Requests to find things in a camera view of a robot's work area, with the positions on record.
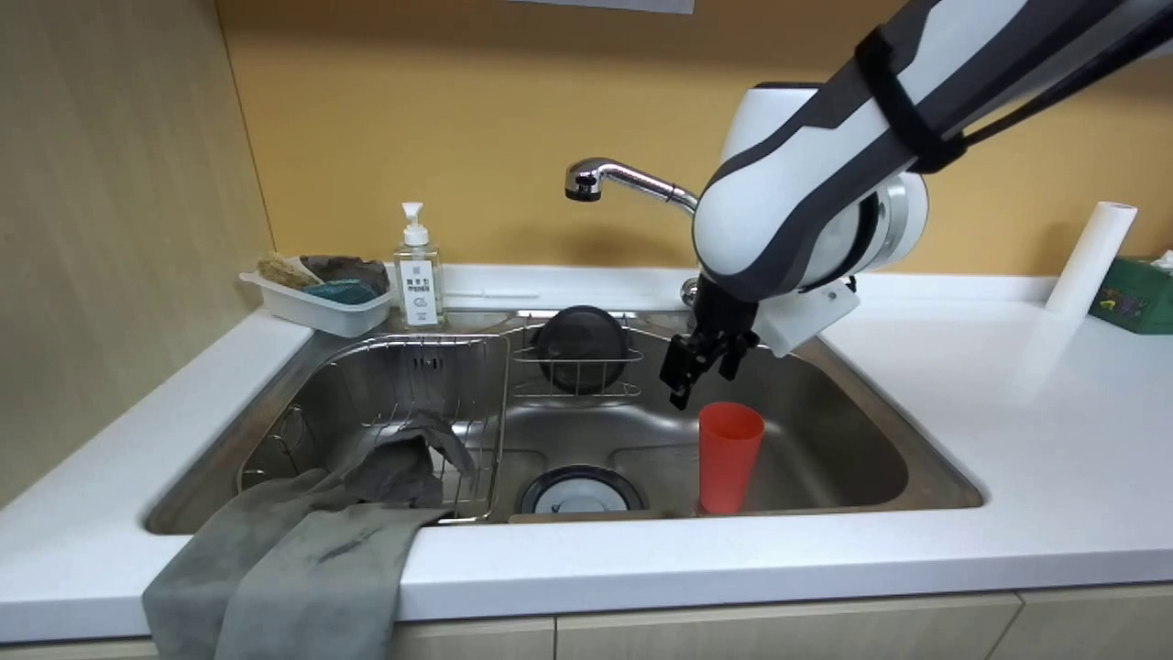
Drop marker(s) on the green box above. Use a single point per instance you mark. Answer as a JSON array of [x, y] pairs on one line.
[[1136, 293]]

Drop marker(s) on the beige cabinet door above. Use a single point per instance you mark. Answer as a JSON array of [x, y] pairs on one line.
[[783, 629], [1087, 626], [479, 639]]

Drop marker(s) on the stainless steel sink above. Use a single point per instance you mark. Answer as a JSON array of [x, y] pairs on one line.
[[831, 426]]

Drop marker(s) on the dark scouring pad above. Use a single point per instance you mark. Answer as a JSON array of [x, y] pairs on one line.
[[348, 267]]

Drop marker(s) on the white plastic sponge tray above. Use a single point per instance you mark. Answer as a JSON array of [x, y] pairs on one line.
[[314, 313]]

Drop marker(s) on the white paper roll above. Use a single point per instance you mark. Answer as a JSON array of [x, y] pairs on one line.
[[1081, 276]]

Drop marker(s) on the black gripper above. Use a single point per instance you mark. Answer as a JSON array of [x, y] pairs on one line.
[[724, 316]]

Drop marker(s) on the black round sink strainer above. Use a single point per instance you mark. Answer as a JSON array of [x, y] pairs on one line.
[[585, 349]]

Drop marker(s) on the teal sponge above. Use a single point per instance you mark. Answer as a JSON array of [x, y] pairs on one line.
[[344, 289]]

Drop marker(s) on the yellowish brush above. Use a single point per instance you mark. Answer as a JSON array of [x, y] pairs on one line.
[[288, 272]]

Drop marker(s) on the pink plastic cup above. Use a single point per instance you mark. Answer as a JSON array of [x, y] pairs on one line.
[[732, 458]]

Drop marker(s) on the grey dish cloth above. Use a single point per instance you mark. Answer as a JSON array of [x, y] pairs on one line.
[[295, 572]]

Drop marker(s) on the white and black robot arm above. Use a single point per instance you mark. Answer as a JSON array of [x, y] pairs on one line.
[[843, 159]]

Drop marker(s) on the clear soap pump bottle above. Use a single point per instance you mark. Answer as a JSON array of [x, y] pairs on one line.
[[416, 276]]

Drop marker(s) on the chrome faucet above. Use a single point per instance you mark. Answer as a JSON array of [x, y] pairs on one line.
[[623, 177]]

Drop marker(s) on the white paper on wall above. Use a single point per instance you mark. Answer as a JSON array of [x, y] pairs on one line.
[[611, 3]]

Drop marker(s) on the sink drain strainer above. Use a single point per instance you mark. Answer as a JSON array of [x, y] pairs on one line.
[[578, 494]]

